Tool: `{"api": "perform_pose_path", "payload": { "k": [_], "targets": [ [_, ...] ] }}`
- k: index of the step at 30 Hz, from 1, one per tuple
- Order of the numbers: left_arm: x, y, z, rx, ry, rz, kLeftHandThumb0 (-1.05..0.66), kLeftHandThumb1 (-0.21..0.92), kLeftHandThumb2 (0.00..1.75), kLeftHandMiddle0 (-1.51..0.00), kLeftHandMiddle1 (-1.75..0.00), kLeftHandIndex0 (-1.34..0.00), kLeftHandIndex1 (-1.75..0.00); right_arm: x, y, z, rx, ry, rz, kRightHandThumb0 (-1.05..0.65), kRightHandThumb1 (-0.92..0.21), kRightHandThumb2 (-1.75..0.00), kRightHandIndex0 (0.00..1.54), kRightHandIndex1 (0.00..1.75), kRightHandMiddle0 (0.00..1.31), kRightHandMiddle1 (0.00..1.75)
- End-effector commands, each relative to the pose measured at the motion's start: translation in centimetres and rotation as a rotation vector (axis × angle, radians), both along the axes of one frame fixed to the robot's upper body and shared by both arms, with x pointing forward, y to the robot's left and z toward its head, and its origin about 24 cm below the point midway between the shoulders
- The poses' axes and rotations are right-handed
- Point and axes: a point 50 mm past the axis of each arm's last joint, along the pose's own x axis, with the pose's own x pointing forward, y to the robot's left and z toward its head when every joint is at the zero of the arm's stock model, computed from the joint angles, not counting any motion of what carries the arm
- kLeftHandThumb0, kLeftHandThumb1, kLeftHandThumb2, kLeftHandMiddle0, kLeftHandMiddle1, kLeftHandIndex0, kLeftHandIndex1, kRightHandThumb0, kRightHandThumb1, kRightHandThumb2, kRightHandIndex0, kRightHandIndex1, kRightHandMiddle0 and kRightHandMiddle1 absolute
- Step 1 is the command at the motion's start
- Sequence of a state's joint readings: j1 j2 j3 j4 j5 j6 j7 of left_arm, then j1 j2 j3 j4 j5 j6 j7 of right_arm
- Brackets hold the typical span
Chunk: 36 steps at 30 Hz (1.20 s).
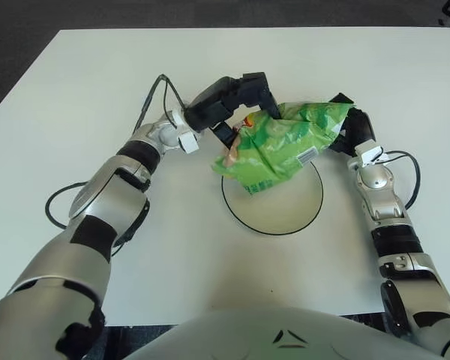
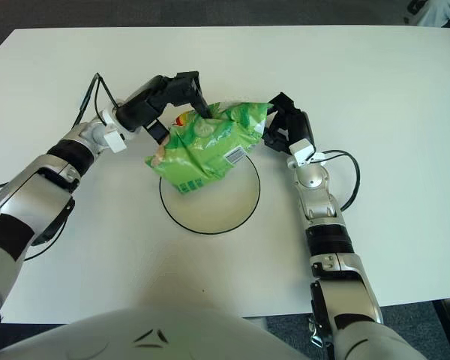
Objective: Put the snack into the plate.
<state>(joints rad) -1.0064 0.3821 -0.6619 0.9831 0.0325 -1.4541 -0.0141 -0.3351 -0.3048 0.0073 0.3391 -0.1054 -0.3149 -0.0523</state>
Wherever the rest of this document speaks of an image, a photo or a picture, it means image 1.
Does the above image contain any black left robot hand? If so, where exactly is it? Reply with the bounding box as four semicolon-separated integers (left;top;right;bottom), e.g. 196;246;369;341
183;70;282;151

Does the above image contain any grey robot torso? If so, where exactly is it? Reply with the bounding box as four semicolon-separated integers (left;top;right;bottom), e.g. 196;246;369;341
127;305;442;360

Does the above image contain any green chips snack bag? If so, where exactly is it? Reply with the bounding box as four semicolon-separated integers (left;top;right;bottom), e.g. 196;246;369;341
211;100;356;196

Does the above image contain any white plate with black rim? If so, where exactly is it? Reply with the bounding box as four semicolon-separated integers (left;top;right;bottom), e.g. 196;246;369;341
220;149;324;236

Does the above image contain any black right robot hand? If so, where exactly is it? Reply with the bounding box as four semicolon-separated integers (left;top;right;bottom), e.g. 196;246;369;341
328;91;378;157

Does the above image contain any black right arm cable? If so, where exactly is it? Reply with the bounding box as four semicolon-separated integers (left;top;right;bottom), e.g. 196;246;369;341
384;150;422;211

